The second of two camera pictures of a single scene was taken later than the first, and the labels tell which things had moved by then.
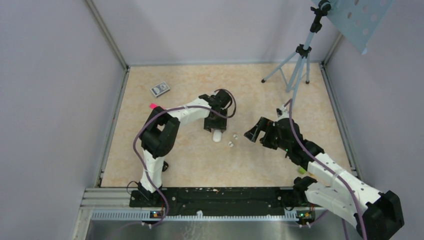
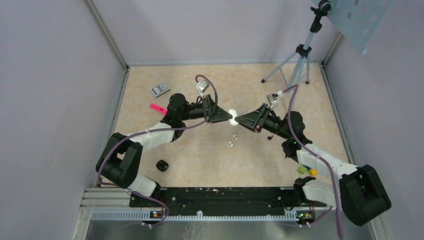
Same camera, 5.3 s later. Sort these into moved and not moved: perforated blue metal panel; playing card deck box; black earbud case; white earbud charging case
Moved: white earbud charging case
Not moved: perforated blue metal panel; playing card deck box; black earbud case
